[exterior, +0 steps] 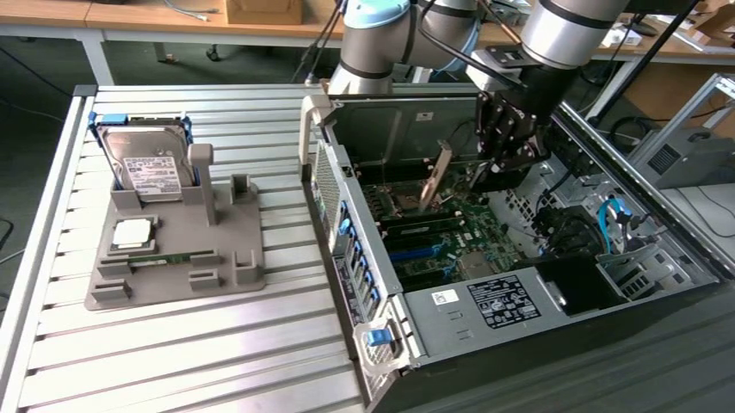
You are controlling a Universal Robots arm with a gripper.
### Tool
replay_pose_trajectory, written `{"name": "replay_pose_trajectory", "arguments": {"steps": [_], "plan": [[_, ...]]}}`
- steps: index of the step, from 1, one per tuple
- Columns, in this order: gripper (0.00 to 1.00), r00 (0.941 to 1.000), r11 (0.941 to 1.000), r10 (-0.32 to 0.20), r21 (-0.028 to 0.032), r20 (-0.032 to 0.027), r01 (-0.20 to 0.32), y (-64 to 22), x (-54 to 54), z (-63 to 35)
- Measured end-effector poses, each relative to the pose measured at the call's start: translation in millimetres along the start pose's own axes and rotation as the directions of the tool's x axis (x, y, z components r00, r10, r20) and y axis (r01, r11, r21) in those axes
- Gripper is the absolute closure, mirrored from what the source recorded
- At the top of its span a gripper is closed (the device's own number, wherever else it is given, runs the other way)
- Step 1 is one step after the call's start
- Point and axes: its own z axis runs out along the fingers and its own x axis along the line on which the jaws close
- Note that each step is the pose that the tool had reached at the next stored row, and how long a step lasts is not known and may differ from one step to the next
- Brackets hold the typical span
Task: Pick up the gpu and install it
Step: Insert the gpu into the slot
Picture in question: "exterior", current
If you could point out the black chair caster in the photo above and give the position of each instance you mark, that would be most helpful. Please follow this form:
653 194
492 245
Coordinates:
214 53

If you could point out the green RAM stick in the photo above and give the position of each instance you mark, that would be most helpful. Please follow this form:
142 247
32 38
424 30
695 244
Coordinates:
163 259

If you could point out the CPU socket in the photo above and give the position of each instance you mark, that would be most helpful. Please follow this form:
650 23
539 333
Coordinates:
404 200

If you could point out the grey chipset heatsink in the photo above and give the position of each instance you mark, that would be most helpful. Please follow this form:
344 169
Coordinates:
478 265

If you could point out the blue case latch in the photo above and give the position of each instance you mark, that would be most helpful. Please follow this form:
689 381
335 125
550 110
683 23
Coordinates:
376 337

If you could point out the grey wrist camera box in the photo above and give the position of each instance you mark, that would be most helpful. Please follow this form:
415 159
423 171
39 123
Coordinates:
482 73

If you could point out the perforated metal drive cage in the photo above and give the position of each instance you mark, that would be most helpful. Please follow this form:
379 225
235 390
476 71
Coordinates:
519 200

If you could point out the green graphics card black cooler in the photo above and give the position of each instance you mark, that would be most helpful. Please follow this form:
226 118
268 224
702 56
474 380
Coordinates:
436 172

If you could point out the grey plastic parts rack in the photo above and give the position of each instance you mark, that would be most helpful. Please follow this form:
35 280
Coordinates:
184 241

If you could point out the metal disk bay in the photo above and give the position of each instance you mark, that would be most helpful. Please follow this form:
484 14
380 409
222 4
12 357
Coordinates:
631 275

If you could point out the silver CPU chip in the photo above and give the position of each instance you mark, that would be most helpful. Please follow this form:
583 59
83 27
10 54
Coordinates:
134 234

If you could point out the blue expansion slot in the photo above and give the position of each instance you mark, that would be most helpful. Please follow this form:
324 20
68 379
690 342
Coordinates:
410 254

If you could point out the white small box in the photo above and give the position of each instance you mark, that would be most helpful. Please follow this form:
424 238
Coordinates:
629 38

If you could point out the hard disk blue carrier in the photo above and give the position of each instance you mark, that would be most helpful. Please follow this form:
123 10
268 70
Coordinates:
150 176

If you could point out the grey computer tower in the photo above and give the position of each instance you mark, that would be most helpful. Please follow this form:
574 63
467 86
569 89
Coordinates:
689 163

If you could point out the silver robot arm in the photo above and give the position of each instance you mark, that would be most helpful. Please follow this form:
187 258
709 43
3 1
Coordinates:
574 26

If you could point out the open black PC case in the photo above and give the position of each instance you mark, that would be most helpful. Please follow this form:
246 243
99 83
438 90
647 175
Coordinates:
574 370

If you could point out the black monitor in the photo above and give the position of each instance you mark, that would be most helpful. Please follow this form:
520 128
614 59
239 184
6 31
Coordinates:
661 5

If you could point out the grey metal device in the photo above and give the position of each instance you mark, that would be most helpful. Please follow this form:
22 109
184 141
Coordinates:
508 10

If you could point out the aluminium profile frame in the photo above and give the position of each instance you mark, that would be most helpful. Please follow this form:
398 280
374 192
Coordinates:
709 92

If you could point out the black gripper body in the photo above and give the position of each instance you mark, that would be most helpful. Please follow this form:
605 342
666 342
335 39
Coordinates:
546 94

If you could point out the black stand pole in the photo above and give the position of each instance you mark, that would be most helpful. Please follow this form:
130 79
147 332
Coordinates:
643 62

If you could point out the open brown cardboard box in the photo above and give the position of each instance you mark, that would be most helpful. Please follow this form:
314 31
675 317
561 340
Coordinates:
715 26

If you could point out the grey power supply unit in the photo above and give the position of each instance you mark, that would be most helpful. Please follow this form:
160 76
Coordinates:
448 327

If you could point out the wooden desk white frame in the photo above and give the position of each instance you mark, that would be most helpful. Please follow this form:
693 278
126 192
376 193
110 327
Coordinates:
46 17
683 53

